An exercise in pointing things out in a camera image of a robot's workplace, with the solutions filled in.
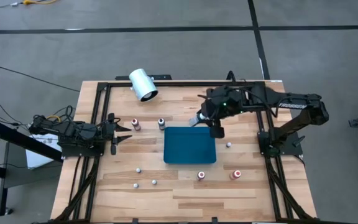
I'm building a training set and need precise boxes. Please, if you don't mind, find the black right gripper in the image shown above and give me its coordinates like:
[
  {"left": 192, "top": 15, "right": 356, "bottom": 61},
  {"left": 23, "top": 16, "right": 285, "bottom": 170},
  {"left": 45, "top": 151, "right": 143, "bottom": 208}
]
[{"left": 200, "top": 86, "right": 242, "bottom": 139}]

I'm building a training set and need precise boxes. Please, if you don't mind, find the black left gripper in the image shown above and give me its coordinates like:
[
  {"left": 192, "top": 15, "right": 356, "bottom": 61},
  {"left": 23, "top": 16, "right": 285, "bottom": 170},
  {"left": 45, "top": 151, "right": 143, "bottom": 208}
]
[{"left": 102, "top": 113, "right": 134, "bottom": 156}]

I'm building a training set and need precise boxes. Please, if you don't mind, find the blue plastic bin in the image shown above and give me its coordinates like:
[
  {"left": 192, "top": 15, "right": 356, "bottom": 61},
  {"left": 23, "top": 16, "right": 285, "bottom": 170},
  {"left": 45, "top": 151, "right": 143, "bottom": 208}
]
[{"left": 163, "top": 126, "right": 218, "bottom": 165}]

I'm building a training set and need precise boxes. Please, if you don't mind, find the white cylindrical lamp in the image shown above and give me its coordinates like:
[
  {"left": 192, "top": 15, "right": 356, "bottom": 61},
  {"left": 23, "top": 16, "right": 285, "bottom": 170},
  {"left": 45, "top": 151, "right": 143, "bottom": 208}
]
[{"left": 128, "top": 68, "right": 159, "bottom": 103}]

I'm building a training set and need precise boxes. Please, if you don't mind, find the black flat bar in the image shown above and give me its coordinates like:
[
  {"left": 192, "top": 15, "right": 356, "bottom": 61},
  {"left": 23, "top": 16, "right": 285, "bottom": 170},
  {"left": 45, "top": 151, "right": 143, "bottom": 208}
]
[{"left": 114, "top": 74, "right": 173, "bottom": 81}]

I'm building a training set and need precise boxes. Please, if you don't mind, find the white box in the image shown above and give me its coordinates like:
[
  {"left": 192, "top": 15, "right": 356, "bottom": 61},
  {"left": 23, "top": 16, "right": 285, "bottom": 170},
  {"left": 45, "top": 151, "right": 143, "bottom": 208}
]
[{"left": 25, "top": 133, "right": 64, "bottom": 169}]

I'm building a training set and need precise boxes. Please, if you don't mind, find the black metal beam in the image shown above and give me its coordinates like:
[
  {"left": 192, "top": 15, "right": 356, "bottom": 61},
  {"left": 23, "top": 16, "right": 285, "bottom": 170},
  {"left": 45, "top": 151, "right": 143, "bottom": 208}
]
[{"left": 0, "top": 119, "right": 64, "bottom": 163}]

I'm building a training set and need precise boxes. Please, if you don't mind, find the black aluminium table frame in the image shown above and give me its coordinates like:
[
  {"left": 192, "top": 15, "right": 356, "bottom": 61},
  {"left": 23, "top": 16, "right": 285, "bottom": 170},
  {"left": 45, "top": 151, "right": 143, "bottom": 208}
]
[{"left": 50, "top": 80, "right": 318, "bottom": 224}]

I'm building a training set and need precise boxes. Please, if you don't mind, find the black cable bundle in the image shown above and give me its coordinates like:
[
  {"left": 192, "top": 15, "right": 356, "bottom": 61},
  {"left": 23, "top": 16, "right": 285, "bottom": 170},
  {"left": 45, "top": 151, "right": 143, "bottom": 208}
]
[{"left": 0, "top": 101, "right": 76, "bottom": 131}]

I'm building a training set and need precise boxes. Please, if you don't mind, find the thin black floor cable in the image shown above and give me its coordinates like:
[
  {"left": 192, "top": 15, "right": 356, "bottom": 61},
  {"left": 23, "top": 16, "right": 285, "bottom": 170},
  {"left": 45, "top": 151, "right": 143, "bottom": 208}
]
[{"left": 0, "top": 65, "right": 81, "bottom": 93}]

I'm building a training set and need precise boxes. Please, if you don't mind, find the black metal post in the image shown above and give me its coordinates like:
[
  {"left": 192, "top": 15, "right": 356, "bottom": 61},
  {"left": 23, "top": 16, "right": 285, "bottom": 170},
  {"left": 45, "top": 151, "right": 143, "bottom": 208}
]
[{"left": 0, "top": 141, "right": 14, "bottom": 217}]

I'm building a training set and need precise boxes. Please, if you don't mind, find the yellow extension cord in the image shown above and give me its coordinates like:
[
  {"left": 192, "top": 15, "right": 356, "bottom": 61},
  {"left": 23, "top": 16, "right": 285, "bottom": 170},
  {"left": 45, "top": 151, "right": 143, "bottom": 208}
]
[{"left": 22, "top": 0, "right": 58, "bottom": 6}]

